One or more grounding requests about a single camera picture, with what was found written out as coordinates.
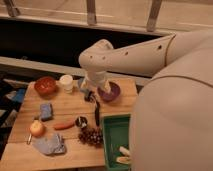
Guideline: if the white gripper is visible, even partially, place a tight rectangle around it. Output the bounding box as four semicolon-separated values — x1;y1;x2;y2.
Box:
81;71;111;93

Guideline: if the red bowl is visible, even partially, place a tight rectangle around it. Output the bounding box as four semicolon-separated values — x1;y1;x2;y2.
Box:
34;76;57;96

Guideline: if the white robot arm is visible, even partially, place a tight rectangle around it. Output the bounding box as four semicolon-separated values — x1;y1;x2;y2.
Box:
79;29;213;171

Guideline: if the purple bowl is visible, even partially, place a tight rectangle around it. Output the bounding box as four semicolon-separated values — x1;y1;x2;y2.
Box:
97;82;121;102

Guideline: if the white cup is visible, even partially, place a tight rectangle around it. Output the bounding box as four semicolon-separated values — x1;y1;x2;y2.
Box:
59;75;73;93

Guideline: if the small black round tin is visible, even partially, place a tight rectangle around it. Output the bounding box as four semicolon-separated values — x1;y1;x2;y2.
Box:
75;116;88;128

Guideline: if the green plastic tray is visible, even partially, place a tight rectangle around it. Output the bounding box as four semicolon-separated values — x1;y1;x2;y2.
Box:
102;114;130;171

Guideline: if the orange carrot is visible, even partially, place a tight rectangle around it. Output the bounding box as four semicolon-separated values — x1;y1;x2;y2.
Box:
53;121;75;130

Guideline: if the bunch of dark grapes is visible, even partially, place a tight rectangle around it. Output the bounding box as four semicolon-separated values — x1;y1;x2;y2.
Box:
78;127;103;148

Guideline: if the blue sponge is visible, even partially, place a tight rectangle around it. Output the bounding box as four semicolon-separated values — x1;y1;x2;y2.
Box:
40;103;53;121

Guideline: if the grey-blue cloth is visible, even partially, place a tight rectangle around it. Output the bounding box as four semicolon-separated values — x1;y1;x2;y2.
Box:
33;133;66;156

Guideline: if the yellow banana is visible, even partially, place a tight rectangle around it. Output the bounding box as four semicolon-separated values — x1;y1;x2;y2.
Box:
116;156;131;165

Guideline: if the small silver utensil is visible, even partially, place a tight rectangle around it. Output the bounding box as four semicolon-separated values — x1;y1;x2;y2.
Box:
26;133;32;145

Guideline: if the black-handled knife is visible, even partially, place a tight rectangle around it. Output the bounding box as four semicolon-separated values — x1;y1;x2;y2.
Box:
94;101;100;127

